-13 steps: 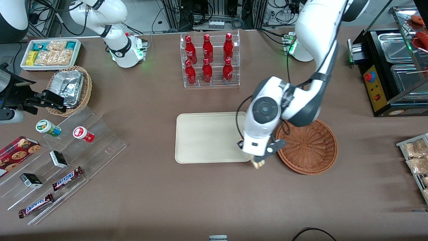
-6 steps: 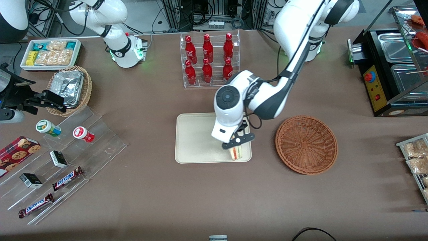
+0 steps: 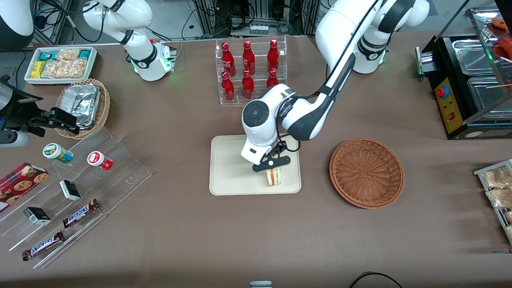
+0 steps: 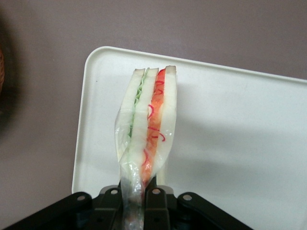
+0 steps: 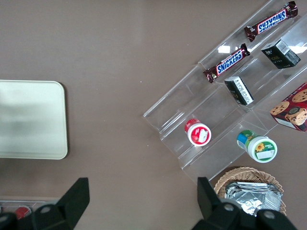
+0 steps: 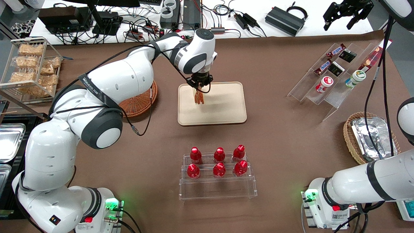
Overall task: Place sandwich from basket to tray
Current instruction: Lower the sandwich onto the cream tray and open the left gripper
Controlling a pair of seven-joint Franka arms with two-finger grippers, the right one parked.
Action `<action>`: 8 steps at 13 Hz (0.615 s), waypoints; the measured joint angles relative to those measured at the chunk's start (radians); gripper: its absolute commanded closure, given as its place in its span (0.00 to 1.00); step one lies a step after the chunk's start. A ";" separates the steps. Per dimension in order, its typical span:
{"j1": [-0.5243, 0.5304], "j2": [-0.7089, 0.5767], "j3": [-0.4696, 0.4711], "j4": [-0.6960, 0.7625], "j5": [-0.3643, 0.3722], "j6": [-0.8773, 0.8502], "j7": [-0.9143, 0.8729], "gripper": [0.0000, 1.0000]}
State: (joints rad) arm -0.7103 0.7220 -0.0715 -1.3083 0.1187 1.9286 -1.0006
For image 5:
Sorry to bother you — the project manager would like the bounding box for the green lid yogurt cup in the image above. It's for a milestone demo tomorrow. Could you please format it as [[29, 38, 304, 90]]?
[[236, 129, 278, 163]]

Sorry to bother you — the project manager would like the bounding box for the aluminium foil container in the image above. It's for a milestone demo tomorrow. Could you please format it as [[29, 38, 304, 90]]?
[[224, 182, 283, 218]]

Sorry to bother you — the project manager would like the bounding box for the light tan wicker basket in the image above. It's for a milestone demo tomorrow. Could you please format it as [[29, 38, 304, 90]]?
[[214, 167, 287, 217]]

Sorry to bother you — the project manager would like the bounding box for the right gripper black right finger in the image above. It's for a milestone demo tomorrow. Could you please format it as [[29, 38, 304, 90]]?
[[193, 176, 241, 230]]

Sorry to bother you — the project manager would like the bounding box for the red soda bottle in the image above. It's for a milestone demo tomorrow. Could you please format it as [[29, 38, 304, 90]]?
[[14, 207, 31, 220]]

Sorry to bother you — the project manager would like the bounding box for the red lid yogurt cup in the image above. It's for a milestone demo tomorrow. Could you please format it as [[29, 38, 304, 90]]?
[[184, 118, 212, 147]]

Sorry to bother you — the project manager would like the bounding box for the small black carton box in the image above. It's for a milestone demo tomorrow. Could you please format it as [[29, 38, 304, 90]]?
[[224, 76, 254, 106], [260, 39, 302, 70]]

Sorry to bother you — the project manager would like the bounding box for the clear acrylic stepped display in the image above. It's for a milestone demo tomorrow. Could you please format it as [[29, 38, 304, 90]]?
[[143, 0, 307, 183]]

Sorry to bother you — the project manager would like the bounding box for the clear acrylic bottle rack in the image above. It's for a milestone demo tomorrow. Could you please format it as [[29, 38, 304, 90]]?
[[0, 195, 60, 216]]

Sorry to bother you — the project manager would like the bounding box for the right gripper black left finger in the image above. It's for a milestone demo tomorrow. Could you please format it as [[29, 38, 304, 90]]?
[[31, 177, 91, 230]]

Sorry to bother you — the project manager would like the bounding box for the red chocolate chip cookie box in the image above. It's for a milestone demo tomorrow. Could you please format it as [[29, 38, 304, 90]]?
[[270, 82, 307, 132]]

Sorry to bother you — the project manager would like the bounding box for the beige rectangular tray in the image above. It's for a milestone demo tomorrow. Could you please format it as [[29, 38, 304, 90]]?
[[0, 80, 69, 161]]

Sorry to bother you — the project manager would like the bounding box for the brown Snickers bar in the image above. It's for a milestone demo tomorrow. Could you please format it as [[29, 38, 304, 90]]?
[[244, 1, 299, 43], [203, 43, 251, 84]]

